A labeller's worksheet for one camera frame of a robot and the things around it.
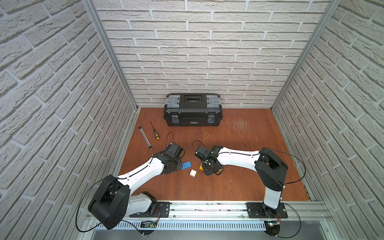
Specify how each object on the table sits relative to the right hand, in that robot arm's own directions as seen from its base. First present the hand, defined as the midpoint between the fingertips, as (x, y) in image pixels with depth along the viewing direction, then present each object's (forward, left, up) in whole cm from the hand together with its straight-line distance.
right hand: (210, 170), depth 87 cm
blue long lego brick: (+4, +15, +2) cm, 15 cm away
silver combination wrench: (+19, +39, +1) cm, 43 cm away
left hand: (+4, +18, +4) cm, 19 cm away
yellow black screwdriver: (+26, +35, +3) cm, 43 cm away
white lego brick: (-1, +11, +1) cm, 11 cm away
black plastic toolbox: (+34, +8, +18) cm, 40 cm away
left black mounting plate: (-19, +27, 0) cm, 33 cm away
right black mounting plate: (-22, -22, 0) cm, 31 cm away
